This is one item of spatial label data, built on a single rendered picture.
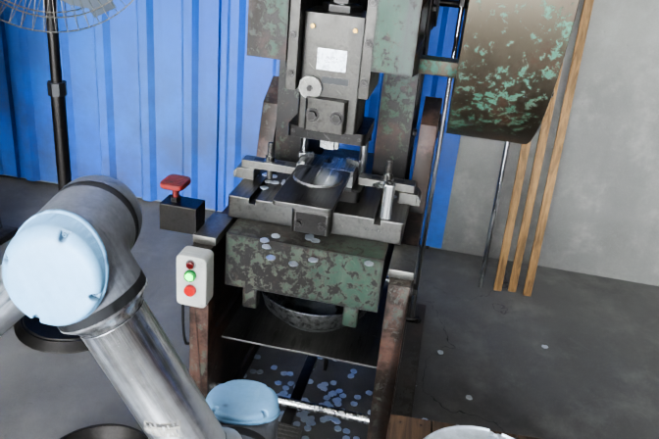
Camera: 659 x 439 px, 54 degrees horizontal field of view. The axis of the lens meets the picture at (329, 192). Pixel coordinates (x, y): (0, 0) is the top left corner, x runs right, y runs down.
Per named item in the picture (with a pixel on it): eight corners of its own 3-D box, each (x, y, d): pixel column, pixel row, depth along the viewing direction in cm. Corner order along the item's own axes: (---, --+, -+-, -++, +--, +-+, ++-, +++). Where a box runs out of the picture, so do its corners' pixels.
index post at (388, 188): (390, 219, 160) (395, 183, 156) (378, 218, 160) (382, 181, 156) (391, 216, 162) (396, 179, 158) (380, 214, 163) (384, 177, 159)
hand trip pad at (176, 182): (181, 215, 157) (180, 186, 154) (158, 211, 158) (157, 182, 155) (192, 204, 163) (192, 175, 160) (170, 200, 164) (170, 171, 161)
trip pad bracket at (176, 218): (196, 276, 163) (196, 205, 155) (160, 269, 165) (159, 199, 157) (205, 265, 169) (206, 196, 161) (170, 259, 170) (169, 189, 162)
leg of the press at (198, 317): (205, 456, 177) (209, 143, 142) (166, 447, 179) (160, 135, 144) (291, 286, 261) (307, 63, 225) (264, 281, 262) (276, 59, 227)
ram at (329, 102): (352, 140, 155) (365, 13, 144) (291, 131, 158) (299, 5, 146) (363, 121, 171) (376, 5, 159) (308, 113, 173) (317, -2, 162)
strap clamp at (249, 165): (292, 186, 174) (295, 150, 170) (232, 176, 177) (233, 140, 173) (298, 178, 179) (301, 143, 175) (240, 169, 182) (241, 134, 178)
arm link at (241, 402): (279, 433, 113) (283, 369, 107) (272, 497, 100) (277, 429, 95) (210, 427, 113) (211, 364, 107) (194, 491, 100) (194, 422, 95)
